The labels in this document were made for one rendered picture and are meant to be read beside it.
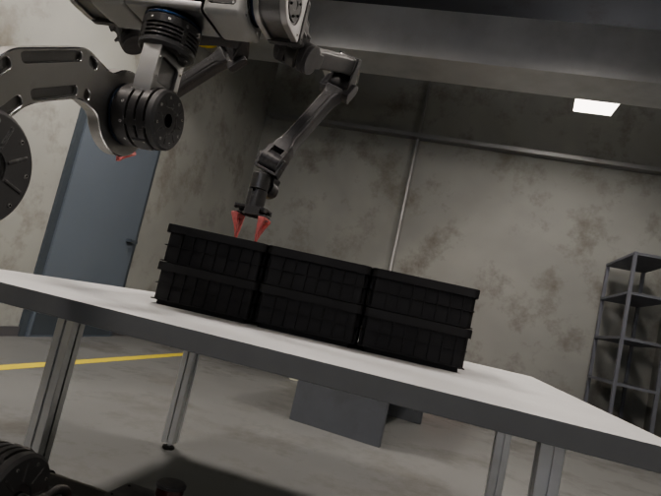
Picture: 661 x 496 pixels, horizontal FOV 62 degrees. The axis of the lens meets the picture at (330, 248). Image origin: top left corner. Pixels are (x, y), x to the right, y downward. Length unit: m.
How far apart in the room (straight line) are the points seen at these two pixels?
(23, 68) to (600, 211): 7.99
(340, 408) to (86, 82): 2.94
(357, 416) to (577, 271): 5.24
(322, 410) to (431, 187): 5.19
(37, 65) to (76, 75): 0.10
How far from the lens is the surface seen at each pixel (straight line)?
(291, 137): 1.71
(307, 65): 1.51
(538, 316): 8.23
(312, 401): 3.88
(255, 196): 1.64
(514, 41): 6.22
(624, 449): 1.00
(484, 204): 8.36
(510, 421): 0.96
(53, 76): 1.24
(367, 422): 3.76
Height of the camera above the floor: 0.79
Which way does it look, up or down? 6 degrees up
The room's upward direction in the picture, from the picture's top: 13 degrees clockwise
